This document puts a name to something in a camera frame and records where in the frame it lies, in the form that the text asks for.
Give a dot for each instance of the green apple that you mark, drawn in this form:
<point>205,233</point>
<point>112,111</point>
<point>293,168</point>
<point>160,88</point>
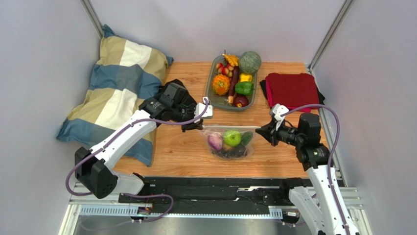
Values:
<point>232,138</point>

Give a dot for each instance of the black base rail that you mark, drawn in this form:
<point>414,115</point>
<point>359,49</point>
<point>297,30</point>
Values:
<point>220,196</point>

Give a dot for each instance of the green bell pepper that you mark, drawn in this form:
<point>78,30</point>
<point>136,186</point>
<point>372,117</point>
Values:
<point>244,88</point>

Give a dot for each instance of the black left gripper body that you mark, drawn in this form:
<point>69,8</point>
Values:
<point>181,114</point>

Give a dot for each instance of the green cucumber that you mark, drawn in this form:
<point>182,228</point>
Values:
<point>246,138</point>

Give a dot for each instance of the striped blue beige pillow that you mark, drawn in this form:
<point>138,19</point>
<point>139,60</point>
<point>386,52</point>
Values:
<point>125,75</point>

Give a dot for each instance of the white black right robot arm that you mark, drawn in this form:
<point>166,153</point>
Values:
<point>328,216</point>

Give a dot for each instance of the dark grape bunch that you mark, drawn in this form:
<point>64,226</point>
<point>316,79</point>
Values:
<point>236,152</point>

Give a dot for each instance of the small red lychee bunch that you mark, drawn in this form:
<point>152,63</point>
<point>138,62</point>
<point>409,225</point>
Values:
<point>226,70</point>

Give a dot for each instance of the green cantaloupe melon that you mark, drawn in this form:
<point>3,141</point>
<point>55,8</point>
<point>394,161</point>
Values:
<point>249,62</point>

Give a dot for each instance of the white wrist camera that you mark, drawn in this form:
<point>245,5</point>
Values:
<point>278,114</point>
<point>203,110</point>

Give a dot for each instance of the red apple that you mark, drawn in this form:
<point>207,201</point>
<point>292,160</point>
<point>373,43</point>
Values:
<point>240,101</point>

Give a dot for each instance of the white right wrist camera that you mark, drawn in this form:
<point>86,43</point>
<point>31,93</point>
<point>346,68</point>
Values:
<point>278,114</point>

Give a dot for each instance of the grey fruit basket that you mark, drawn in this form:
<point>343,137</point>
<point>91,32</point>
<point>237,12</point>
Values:
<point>220,101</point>

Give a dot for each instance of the clear polka dot zip bag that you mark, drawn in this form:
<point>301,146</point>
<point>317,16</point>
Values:
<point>221,129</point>

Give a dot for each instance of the yellow bell pepper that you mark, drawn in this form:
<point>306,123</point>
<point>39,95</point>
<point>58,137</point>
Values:
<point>245,77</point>

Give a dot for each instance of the black cap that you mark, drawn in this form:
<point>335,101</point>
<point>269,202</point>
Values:
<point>177,97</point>

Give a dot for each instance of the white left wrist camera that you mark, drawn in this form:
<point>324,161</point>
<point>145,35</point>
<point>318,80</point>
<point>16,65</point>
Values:
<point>203,110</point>

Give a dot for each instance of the red folded cloth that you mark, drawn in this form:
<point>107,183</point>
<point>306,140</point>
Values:
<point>291,90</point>

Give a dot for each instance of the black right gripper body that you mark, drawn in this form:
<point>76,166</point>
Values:
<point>271,132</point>

